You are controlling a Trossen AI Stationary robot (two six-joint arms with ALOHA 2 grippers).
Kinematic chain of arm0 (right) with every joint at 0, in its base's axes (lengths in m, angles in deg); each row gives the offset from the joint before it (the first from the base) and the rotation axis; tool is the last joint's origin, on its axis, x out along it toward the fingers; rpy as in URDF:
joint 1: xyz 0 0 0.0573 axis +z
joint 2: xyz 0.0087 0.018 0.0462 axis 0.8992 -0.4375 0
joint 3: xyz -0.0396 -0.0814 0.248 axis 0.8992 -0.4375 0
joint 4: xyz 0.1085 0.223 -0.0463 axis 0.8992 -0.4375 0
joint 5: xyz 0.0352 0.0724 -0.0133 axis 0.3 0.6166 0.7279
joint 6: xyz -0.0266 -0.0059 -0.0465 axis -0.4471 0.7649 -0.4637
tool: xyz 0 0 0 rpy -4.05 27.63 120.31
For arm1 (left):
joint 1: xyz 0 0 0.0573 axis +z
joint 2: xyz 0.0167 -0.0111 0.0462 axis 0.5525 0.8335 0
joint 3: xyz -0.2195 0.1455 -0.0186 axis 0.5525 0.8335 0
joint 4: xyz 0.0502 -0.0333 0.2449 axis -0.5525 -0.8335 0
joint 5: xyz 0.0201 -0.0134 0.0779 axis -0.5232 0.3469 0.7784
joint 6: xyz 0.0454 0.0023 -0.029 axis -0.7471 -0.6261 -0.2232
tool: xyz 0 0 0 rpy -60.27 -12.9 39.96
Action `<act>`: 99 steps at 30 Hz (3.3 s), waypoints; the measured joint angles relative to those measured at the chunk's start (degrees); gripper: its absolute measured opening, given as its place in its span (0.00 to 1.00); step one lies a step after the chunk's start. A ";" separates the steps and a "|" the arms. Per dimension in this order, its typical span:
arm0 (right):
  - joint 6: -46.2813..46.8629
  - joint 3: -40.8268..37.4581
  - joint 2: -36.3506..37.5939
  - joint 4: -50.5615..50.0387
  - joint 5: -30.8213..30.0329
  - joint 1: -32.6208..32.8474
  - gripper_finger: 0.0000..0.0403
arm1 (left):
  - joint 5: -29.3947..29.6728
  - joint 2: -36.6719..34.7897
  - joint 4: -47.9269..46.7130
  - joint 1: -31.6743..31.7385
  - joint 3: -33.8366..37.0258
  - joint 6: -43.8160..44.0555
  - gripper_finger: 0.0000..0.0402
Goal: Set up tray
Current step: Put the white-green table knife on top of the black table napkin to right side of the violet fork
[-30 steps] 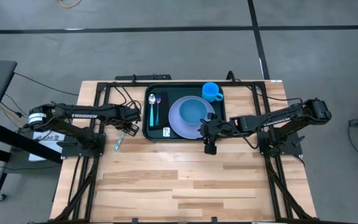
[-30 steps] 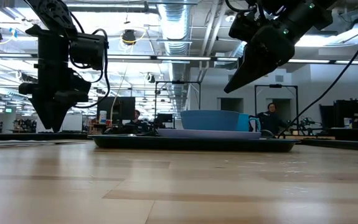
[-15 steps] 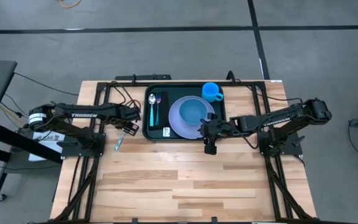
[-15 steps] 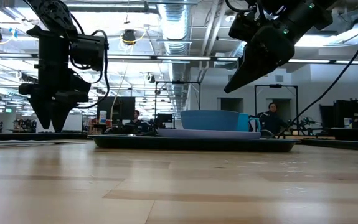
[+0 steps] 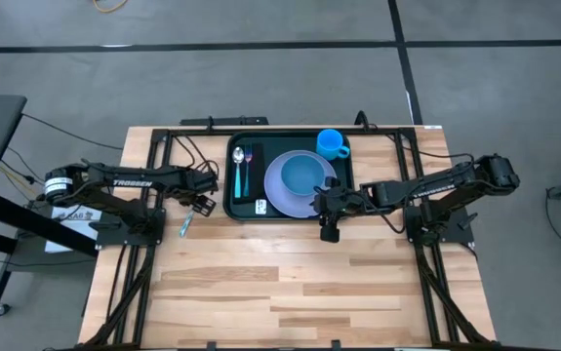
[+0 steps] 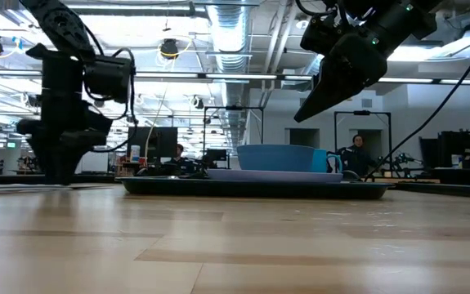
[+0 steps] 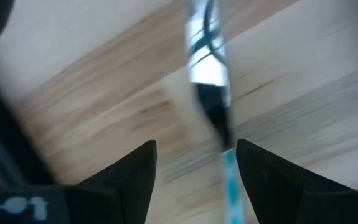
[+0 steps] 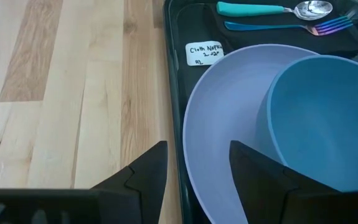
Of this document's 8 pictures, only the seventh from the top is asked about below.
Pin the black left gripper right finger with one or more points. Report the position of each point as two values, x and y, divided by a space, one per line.
272 186

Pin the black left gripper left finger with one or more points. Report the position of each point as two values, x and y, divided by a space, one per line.
129 180

